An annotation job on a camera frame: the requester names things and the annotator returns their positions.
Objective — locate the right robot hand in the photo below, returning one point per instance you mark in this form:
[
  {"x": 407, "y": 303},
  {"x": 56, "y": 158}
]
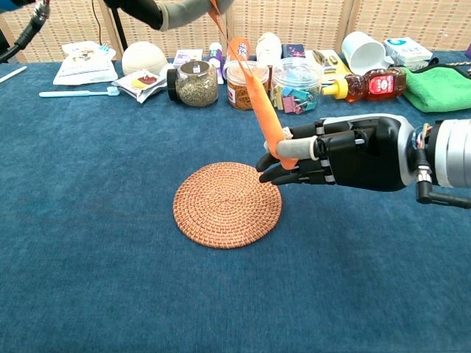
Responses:
[{"x": 368, "y": 154}]

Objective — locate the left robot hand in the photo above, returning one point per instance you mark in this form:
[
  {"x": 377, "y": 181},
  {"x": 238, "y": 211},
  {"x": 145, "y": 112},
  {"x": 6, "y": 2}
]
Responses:
[{"x": 184, "y": 13}]

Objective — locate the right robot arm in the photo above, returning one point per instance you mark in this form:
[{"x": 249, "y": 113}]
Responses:
[{"x": 456, "y": 154}]

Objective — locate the purple white juice carton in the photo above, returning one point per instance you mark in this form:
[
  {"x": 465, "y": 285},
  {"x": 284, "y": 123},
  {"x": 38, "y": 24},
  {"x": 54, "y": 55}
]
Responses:
[{"x": 187, "y": 55}]

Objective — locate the beige bowl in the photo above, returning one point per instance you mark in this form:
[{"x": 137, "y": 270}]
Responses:
[{"x": 143, "y": 59}]

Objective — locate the honey bottle yellow cap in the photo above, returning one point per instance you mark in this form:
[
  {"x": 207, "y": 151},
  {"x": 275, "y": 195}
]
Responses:
[{"x": 379, "y": 86}]

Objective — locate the black tripod pole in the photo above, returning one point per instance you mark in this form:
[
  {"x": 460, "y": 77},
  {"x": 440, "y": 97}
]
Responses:
[{"x": 117, "y": 33}]

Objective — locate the glass jar with seeds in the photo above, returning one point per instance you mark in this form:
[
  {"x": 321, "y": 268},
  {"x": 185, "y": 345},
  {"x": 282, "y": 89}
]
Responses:
[{"x": 197, "y": 88}]

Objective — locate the small cake snack packet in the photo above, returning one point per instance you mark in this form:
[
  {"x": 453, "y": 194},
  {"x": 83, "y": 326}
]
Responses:
[{"x": 141, "y": 84}]

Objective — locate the green microfibre cloth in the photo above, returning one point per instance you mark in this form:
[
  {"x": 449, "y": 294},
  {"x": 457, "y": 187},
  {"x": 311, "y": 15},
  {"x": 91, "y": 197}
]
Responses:
[{"x": 438, "y": 92}]

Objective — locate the plastic jar of rubber bands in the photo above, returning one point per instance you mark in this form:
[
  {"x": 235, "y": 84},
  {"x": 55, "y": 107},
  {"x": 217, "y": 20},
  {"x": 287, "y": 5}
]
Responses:
[{"x": 237, "y": 92}]

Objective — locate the clear tub of binder clips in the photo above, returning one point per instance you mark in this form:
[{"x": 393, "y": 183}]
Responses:
[{"x": 294, "y": 92}]

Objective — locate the razor in yellow blister pack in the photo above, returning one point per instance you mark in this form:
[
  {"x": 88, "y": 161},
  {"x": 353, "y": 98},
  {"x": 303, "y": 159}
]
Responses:
[{"x": 331, "y": 60}]

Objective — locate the light blue mug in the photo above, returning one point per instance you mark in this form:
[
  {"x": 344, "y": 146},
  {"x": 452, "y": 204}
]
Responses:
[{"x": 362, "y": 51}]

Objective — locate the white blue milk carton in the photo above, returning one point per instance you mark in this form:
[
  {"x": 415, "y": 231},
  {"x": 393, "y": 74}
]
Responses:
[{"x": 408, "y": 51}]

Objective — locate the white printed snack bag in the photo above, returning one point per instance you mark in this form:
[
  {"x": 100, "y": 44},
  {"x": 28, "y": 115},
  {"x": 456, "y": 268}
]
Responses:
[{"x": 82, "y": 66}]

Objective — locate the dark blue box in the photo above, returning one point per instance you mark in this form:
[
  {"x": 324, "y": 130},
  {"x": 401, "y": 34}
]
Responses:
[{"x": 293, "y": 50}]

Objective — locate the light blue toothbrush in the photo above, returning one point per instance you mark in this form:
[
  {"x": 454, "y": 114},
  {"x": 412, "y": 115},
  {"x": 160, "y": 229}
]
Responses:
[{"x": 66, "y": 93}]

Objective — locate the purple box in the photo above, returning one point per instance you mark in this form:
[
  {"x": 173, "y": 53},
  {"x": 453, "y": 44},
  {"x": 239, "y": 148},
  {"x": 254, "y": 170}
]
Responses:
[{"x": 468, "y": 51}]

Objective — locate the round woven rattan coaster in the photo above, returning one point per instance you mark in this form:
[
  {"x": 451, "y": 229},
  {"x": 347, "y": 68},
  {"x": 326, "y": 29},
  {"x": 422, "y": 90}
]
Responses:
[{"x": 221, "y": 209}]

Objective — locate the white plastic spoon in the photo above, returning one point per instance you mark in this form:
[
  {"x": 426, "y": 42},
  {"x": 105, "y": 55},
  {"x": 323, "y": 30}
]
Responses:
[{"x": 13, "y": 74}]

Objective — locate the blue carpet table cover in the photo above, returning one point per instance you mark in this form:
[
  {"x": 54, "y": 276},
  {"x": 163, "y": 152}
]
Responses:
[{"x": 110, "y": 257}]

